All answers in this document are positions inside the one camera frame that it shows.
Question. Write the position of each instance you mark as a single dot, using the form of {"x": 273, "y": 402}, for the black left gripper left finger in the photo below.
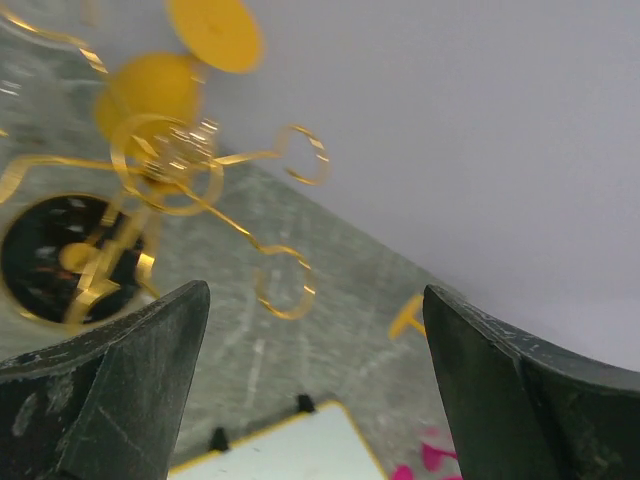
{"x": 107, "y": 403}

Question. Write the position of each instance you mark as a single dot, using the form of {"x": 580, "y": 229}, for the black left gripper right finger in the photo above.
{"x": 520, "y": 407}

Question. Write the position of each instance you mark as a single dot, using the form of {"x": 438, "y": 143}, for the pink wine glass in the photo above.
{"x": 402, "y": 472}
{"x": 437, "y": 449}

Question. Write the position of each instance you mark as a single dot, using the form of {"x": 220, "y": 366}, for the yellow wine glass front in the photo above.
{"x": 407, "y": 318}

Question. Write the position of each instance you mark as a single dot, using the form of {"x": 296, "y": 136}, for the yellow wine glass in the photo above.
{"x": 407, "y": 318}
{"x": 223, "y": 35}

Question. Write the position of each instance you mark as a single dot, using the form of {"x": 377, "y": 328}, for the black wire tablet stand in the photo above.
{"x": 219, "y": 440}

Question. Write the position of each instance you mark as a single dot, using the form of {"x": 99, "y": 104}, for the white tablet yellow frame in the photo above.
{"x": 323, "y": 445}

